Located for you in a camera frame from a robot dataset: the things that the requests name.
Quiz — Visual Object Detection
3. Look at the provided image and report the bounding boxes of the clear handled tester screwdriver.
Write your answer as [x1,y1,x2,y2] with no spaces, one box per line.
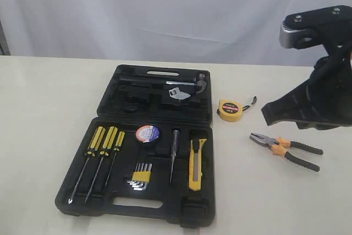
[169,129,180,184]

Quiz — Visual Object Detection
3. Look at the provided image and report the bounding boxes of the small yellow-black screwdriver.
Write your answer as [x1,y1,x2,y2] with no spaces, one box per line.
[104,131,125,187]

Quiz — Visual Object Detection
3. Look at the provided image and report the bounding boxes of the large yellow-black screwdriver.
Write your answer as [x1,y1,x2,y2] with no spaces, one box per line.
[68,126,106,205]

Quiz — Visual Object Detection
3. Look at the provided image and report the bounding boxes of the hex key set yellow holder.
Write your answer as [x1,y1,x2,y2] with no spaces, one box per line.
[126,163,152,192]

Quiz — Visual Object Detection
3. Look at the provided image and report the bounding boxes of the black electrical tape roll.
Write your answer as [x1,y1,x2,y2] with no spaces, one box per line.
[135,125,161,144]

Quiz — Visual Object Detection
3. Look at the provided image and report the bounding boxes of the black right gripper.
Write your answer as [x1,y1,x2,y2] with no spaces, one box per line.
[261,45,351,130]

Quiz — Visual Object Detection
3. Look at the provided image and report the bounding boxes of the yellow tape measure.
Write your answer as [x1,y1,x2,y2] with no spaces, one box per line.
[217,96,257,122]

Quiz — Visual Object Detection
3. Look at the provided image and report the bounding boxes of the orange-black combination pliers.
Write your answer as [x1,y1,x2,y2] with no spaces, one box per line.
[249,133,324,172]

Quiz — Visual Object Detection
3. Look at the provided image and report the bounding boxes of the middle yellow-black screwdriver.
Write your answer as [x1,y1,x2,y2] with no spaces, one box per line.
[85,126,118,203]

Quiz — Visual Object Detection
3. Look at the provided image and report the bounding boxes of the claw hammer black handle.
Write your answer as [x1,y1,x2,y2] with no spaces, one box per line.
[119,73,207,94]

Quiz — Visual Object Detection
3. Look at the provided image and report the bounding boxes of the yellow utility knife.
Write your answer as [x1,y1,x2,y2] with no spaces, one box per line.
[189,139,207,192]

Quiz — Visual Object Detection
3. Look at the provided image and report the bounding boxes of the black plastic tool case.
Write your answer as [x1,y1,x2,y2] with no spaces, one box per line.
[55,64,216,228]

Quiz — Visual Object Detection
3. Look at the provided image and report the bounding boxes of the white backdrop curtain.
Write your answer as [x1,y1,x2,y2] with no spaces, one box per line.
[1,0,351,66]

